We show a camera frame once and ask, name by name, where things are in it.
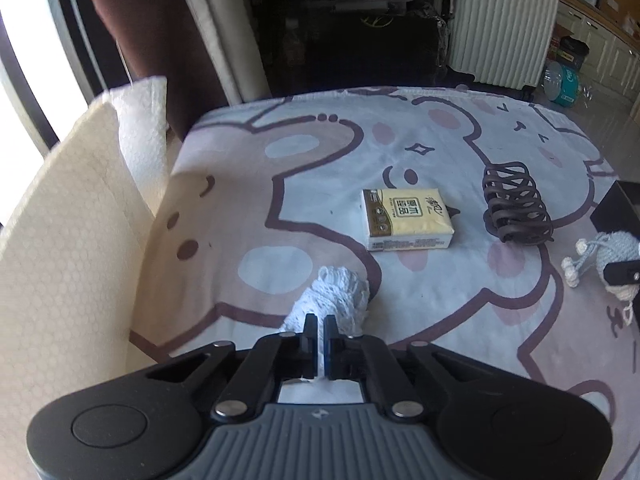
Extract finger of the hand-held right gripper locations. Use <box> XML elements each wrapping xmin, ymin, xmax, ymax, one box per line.
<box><xmin>605</xmin><ymin>265</ymin><xmax>640</xmax><ymax>287</ymax></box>

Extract dark window frame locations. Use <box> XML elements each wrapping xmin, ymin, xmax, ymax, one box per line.
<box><xmin>0</xmin><ymin>0</ymin><xmax>136</xmax><ymax>171</ymax></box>

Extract brown curtain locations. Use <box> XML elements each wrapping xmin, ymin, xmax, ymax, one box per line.
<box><xmin>80</xmin><ymin>0</ymin><xmax>221</xmax><ymax>141</ymax></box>

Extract white lace scrunchie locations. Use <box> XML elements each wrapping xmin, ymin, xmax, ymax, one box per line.
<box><xmin>279</xmin><ymin>266</ymin><xmax>372</xmax><ymax>336</ymax></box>

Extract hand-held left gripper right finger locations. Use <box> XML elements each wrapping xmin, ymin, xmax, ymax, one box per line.
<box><xmin>322</xmin><ymin>314</ymin><xmax>493</xmax><ymax>420</ymax></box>

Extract white bubble foam sheet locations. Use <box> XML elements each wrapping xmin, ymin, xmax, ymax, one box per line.
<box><xmin>107</xmin><ymin>77</ymin><xmax>171</xmax><ymax>216</ymax></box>

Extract black cardboard box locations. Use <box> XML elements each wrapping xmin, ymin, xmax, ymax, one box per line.
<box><xmin>590</xmin><ymin>180</ymin><xmax>640</xmax><ymax>241</ymax></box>

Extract blue crochet toy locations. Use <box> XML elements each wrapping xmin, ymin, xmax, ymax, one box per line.
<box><xmin>560</xmin><ymin>230</ymin><xmax>640</xmax><ymax>328</ymax></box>

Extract yellow tissue packet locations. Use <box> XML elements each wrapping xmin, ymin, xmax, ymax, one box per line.
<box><xmin>361</xmin><ymin>186</ymin><xmax>457</xmax><ymax>252</ymax></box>

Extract grey trash bin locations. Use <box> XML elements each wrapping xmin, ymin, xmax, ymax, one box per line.
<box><xmin>555</xmin><ymin>37</ymin><xmax>590</xmax><ymax>73</ymax></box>

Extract white kitchen cabinets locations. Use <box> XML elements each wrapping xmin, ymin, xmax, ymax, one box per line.
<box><xmin>552</xmin><ymin>0</ymin><xmax>640</xmax><ymax>126</ymax></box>

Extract cream honeycomb foam board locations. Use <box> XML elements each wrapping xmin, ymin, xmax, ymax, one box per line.
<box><xmin>0</xmin><ymin>102</ymin><xmax>157</xmax><ymax>480</ymax></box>

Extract white ribbed suitcase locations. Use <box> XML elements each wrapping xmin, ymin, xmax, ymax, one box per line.
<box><xmin>446</xmin><ymin>0</ymin><xmax>563</xmax><ymax>96</ymax></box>

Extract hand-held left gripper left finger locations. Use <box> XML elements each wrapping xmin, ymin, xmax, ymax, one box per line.
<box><xmin>145</xmin><ymin>312</ymin><xmax>318</xmax><ymax>418</ymax></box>

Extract dark hair claw clip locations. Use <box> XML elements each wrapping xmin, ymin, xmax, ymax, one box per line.
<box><xmin>481</xmin><ymin>161</ymin><xmax>555</xmax><ymax>247</ymax></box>

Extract beige curtain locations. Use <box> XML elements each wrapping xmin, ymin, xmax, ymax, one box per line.
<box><xmin>170</xmin><ymin>0</ymin><xmax>273</xmax><ymax>106</ymax></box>

